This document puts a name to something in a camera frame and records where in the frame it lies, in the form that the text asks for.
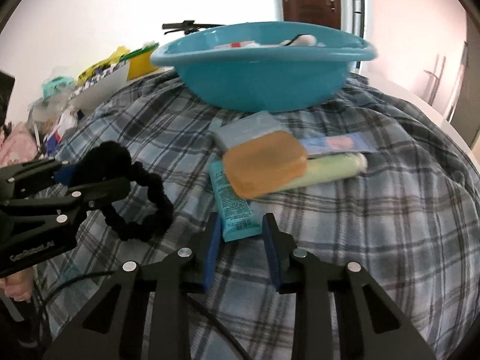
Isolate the black fuzzy scrunchie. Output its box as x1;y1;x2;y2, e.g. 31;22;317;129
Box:
68;141;174;242

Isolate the white pink cotton pad pack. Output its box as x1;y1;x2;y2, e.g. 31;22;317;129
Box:
281;34;317;47

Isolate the black hair tie ring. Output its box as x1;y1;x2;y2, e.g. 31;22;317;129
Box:
279;34;307;48

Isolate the person's left hand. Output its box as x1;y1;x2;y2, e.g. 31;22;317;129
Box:
1;267;34;302

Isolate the blue plaid tablecloth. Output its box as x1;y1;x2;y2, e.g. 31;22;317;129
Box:
36;72;479;359

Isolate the white blue floral tray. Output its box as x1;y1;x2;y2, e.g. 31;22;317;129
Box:
68;61;129;114

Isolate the teal cosmetic tube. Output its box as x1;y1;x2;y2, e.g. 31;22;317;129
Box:
209;161;262;242

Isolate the light green tube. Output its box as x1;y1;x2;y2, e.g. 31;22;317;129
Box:
277;153;368;192

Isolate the yellow plastic bag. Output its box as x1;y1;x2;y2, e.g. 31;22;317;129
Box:
76;46;130;86

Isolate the yellow container green lid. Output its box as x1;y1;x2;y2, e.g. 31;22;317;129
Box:
120;42;159;80

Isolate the orange plastic soap box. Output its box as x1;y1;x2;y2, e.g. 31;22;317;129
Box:
222;131;308;199

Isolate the blue pink wet-wipe pack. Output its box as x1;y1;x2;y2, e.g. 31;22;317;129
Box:
298;133;377;158

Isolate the grey-blue tissue pack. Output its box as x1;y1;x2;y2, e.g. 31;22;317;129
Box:
213;111;289;152

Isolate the blue plastic basin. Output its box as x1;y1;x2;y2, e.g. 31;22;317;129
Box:
151;21;377;113

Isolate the white red medicine box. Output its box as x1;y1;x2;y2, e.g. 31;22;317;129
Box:
214;41;260;50

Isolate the black cable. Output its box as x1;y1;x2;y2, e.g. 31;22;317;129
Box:
35;271;254;360

